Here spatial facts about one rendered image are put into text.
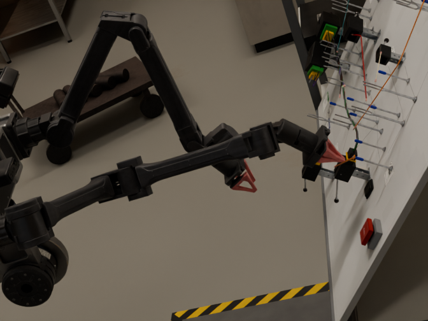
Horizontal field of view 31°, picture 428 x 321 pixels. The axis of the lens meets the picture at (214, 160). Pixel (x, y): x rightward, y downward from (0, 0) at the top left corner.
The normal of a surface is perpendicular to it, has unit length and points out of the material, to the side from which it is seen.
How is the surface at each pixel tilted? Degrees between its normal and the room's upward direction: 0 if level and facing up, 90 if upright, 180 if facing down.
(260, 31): 90
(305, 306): 0
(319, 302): 0
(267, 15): 90
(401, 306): 0
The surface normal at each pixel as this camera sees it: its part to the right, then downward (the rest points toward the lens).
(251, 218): -0.33, -0.80
